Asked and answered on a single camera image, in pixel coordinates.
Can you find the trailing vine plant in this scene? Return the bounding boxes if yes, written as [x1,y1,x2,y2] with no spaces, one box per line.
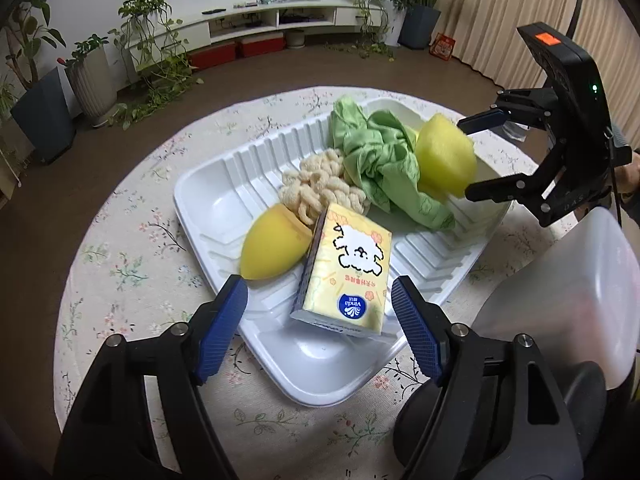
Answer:
[109,0,202,112]

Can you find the beige curtain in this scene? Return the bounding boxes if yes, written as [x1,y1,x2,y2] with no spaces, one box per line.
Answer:
[435,0,640,128]

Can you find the yellow rectangular sponge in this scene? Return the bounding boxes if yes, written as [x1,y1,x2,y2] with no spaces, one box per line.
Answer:
[416,113,478,204]

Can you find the green cloth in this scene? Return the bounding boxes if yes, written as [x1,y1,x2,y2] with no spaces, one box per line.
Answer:
[329,97,456,233]

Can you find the white television cabinet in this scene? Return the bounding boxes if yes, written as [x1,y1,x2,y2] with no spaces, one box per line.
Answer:
[125,0,397,69]

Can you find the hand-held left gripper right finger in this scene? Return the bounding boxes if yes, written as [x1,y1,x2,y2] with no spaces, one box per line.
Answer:
[390,275,584,480]

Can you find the large-leaf plant in dark pot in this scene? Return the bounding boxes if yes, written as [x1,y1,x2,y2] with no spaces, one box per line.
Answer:
[390,0,496,51]

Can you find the yellow round sponge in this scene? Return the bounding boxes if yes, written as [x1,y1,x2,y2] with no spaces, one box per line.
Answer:
[240,204,315,281]

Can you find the plant in ribbed grey pot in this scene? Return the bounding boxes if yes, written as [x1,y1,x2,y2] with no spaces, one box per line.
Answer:
[60,34,121,129]

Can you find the translucent plastic container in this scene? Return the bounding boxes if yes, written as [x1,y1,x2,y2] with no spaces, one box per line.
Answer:
[470,206,640,404]

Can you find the red box on floor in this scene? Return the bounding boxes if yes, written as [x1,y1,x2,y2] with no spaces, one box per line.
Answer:
[429,32,457,61]

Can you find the vine on floor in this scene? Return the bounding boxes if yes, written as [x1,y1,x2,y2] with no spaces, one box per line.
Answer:
[325,40,396,61]

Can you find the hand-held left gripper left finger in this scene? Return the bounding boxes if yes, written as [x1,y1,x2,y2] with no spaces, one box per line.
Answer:
[54,274,250,480]

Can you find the cream braided rope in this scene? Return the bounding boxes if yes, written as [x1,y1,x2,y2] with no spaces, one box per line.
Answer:
[278,151,371,226]

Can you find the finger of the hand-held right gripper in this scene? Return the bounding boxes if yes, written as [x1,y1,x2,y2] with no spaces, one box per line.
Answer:
[457,87,555,135]
[464,169,577,228]

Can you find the yellow tissue pack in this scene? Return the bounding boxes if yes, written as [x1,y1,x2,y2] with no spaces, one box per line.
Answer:
[290,202,394,339]

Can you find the floral tablecloth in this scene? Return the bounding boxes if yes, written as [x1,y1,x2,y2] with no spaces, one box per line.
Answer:
[52,85,576,480]

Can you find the white plastic tray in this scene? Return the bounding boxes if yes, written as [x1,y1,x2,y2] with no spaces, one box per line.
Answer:
[172,97,516,407]

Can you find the tall plant in dark pot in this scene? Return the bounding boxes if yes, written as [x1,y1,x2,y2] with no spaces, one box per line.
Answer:
[0,0,79,164]

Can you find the red storage box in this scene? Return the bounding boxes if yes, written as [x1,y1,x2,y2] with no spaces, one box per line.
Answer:
[236,36,285,60]
[187,42,239,71]

